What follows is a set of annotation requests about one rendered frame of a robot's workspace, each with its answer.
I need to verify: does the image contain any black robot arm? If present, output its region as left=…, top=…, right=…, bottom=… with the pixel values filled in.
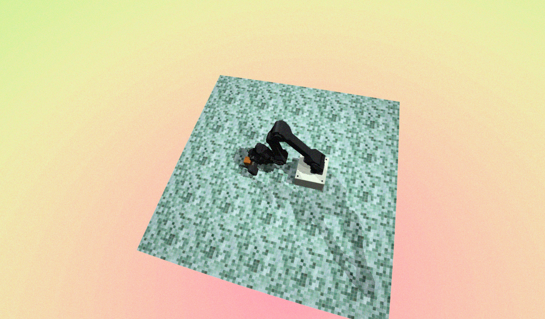
left=248, top=120, right=326, bottom=175

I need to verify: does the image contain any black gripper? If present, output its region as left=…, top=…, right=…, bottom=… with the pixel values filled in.
left=243, top=143, right=267, bottom=176

